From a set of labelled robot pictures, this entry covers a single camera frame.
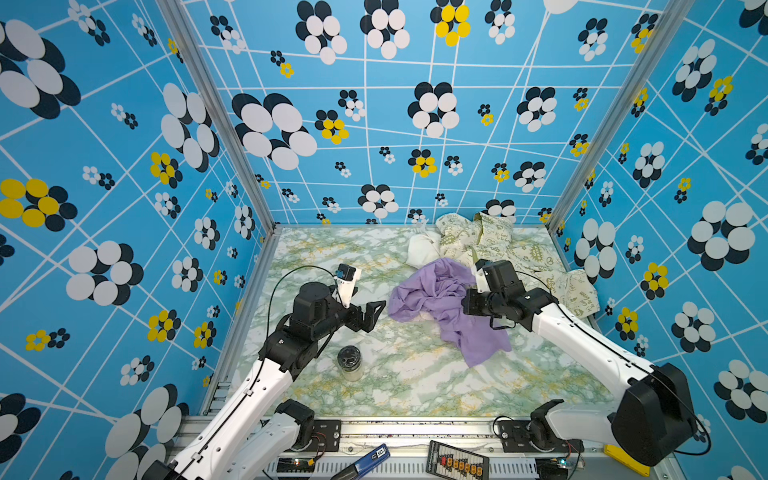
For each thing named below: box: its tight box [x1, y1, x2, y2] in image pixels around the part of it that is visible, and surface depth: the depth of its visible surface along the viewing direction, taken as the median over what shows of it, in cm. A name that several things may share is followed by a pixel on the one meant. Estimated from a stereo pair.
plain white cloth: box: [406, 230, 442, 269], surface depth 110 cm
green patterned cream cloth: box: [435, 212, 600, 319], surface depth 107 cm
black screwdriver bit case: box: [426, 439, 490, 480], surface depth 70 cm
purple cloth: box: [388, 259, 512, 368], surface depth 91 cm
